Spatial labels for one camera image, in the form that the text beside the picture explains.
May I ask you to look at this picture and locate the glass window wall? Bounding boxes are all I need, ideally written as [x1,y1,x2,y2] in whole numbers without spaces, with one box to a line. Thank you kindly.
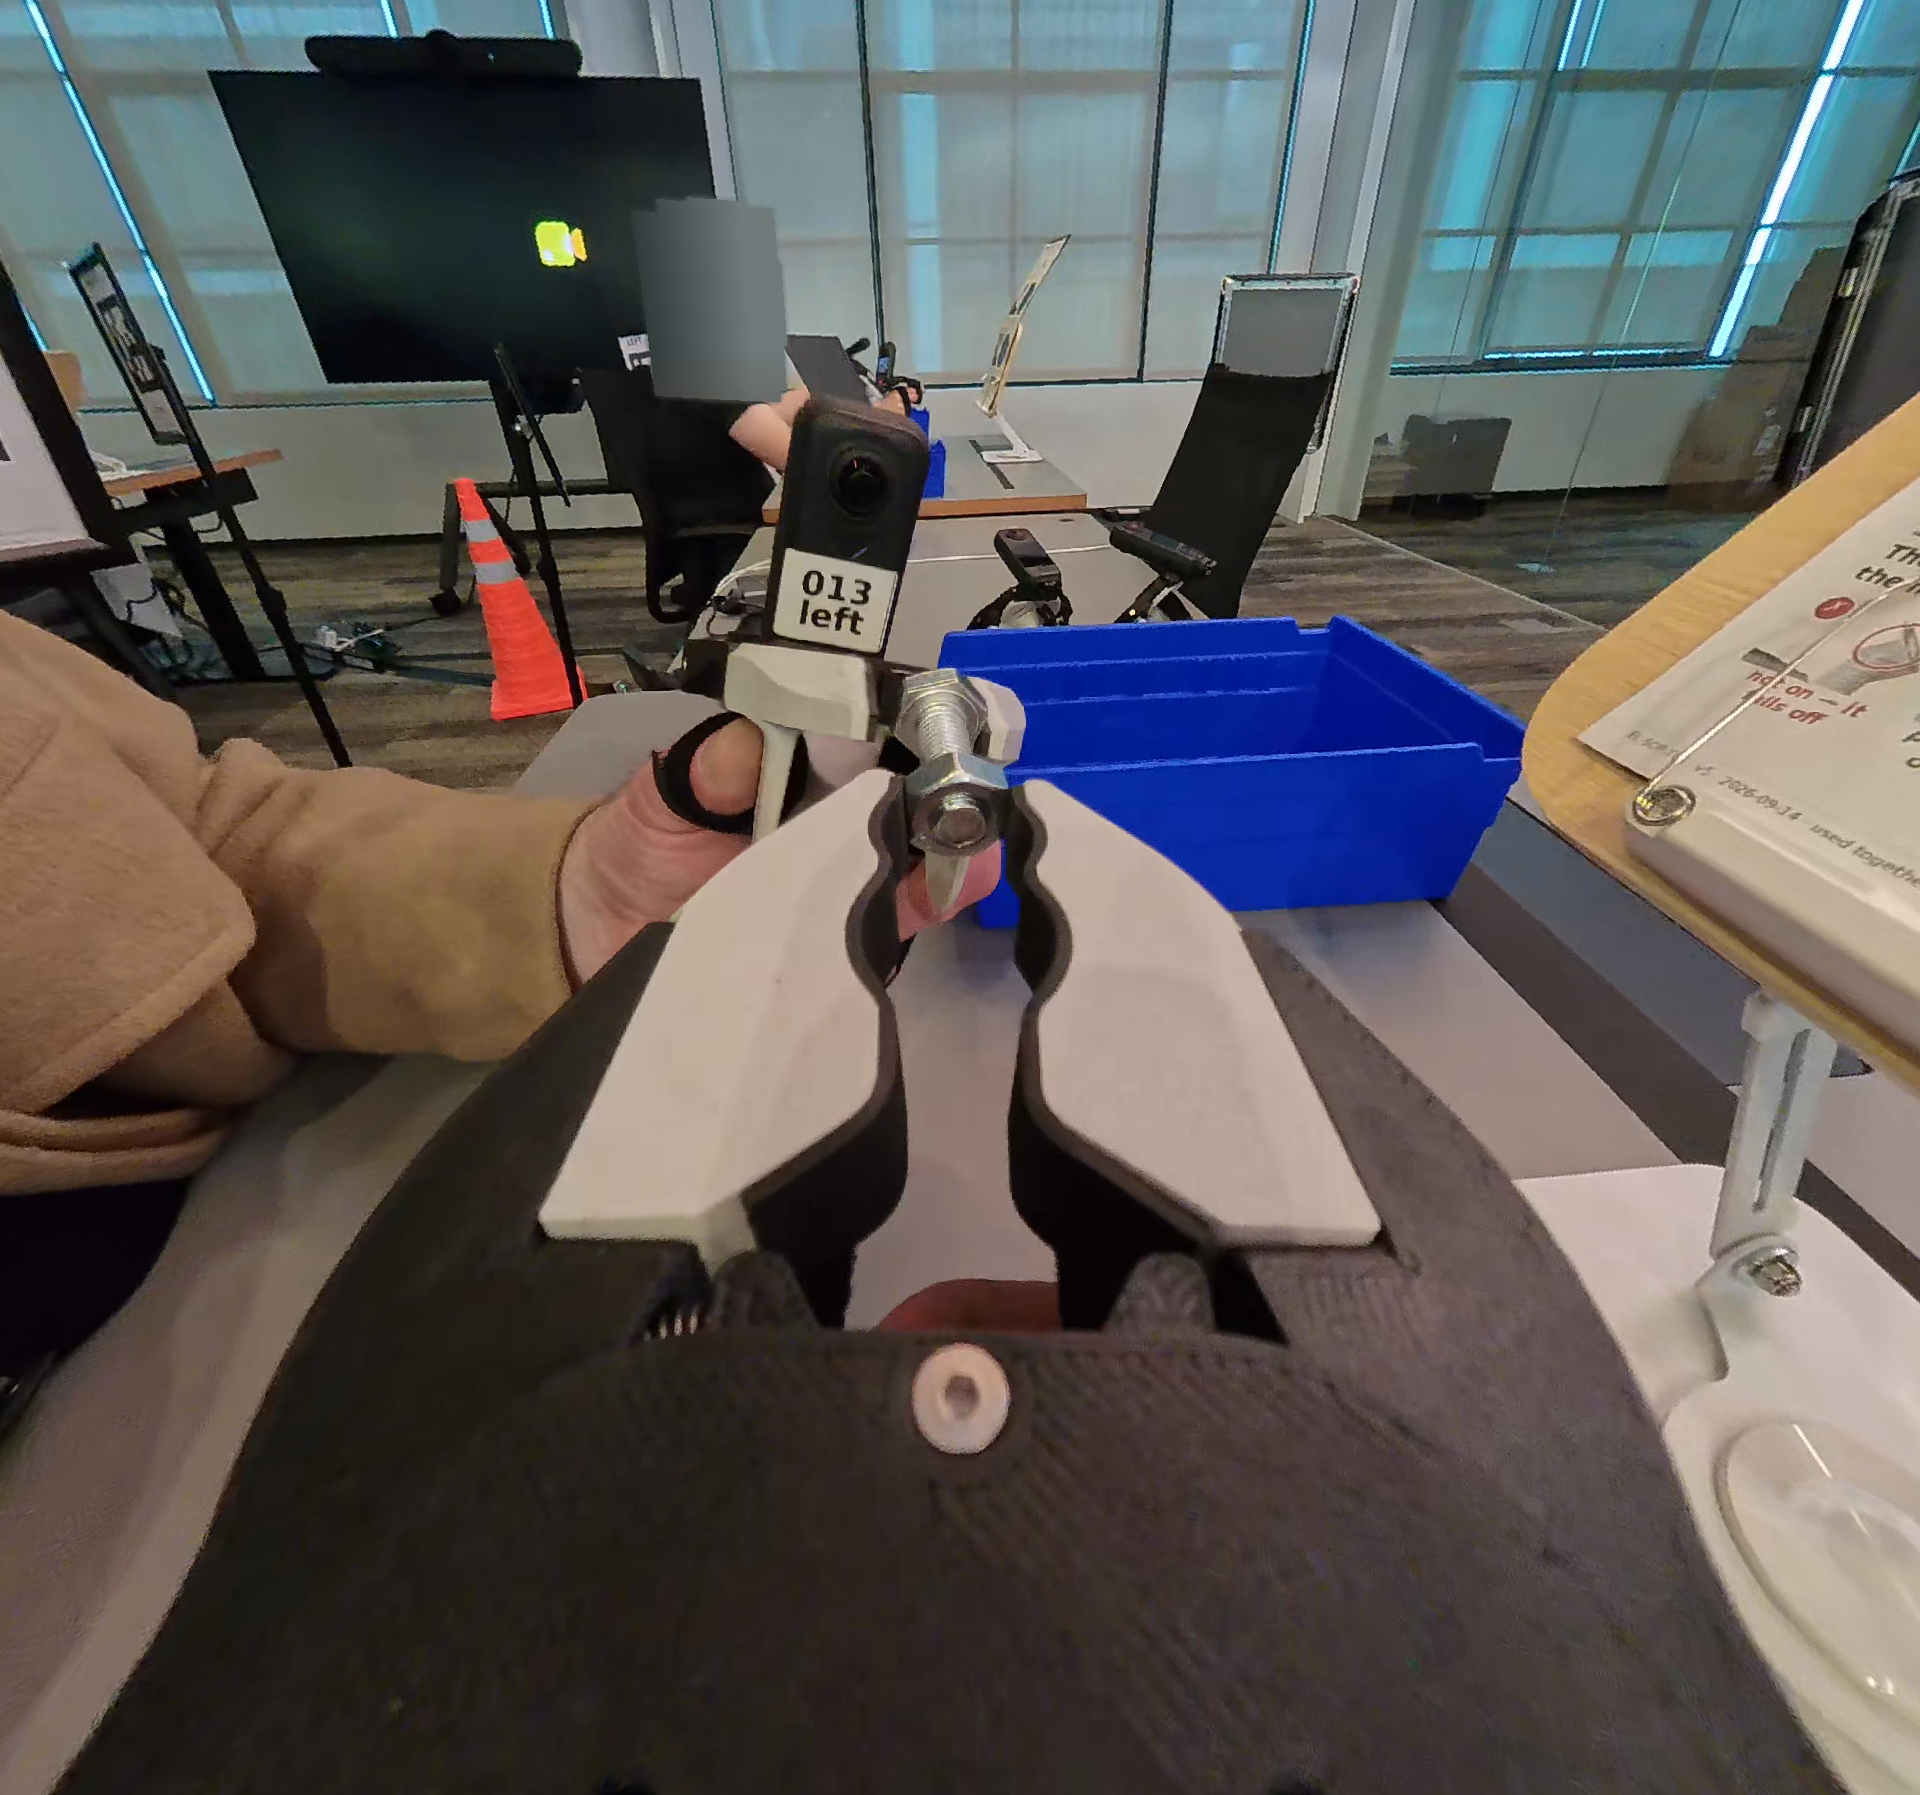
[0,0,1920,375]

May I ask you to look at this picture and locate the person's black inner garment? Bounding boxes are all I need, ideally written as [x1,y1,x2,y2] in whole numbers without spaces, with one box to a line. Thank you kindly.
[0,1174,195,1440]

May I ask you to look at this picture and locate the black television screen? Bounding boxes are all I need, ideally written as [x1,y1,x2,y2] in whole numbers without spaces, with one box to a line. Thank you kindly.
[212,72,720,385]

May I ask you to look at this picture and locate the long blue plastic bin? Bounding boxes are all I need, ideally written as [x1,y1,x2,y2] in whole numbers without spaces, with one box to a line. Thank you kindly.
[940,613,1524,927]

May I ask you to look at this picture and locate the person's left hand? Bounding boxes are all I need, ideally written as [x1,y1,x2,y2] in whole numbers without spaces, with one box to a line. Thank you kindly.
[556,719,1004,991]

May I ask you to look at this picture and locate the small black device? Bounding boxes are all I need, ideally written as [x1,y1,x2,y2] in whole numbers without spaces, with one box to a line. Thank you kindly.
[970,526,1075,631]

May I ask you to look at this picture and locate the person's beige coat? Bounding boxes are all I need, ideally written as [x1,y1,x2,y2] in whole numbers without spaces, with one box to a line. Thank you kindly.
[0,607,497,1198]

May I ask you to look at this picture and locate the black controller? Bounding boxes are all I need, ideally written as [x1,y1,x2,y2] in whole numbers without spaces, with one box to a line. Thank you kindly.
[1103,514,1221,577]

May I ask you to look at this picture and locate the small wood-top table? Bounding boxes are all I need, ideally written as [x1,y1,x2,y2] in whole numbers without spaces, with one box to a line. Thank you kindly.
[101,449,294,674]

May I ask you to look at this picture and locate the black tripod stand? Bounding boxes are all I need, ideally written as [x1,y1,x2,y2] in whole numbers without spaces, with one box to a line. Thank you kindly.
[491,342,592,703]

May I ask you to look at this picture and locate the small marker board on tripod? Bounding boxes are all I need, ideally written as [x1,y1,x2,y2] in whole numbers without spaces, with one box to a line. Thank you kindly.
[69,241,357,772]

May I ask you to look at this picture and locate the steel hex bolt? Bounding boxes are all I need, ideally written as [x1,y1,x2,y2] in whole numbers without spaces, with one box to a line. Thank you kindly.
[898,670,1004,776]

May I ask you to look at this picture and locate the orange traffic cone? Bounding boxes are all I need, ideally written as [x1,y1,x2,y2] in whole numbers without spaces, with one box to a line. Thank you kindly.
[450,480,592,721]

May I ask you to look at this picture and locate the steel hex nut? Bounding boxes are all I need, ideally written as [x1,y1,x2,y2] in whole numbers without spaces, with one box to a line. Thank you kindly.
[906,754,1015,855]

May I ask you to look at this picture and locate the grey desk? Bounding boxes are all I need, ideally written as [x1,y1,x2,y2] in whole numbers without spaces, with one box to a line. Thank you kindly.
[0,693,1874,1795]

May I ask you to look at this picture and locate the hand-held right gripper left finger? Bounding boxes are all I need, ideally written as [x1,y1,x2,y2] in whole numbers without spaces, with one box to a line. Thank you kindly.
[538,772,912,1332]

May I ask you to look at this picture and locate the fiducial marker sign board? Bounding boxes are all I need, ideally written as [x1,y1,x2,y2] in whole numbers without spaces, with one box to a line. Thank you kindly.
[0,257,94,559]

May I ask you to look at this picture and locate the black video bar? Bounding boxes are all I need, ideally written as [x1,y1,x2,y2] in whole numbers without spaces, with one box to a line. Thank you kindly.
[306,26,583,79]

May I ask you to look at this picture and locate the grey bench seat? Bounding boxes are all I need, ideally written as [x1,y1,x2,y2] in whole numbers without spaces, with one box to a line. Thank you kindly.
[1374,412,1513,509]

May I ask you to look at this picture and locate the grey table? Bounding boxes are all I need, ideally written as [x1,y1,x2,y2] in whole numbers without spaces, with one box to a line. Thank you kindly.
[705,509,1246,643]

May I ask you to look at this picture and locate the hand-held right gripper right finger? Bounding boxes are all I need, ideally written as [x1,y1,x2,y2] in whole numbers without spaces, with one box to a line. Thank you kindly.
[1004,779,1382,1332]

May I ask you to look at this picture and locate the silver framed panel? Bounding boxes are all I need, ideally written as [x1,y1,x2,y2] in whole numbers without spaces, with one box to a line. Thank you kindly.
[1212,274,1361,455]

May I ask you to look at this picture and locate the person's left forearm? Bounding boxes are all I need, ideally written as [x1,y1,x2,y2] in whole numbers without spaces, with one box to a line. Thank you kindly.
[223,733,602,1063]

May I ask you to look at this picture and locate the clear sign stand white base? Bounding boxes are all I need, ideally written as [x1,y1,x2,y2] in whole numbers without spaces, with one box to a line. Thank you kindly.
[1516,987,1920,1795]

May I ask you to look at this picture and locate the black office chair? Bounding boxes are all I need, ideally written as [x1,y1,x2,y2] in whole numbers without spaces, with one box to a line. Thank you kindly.
[577,363,711,630]

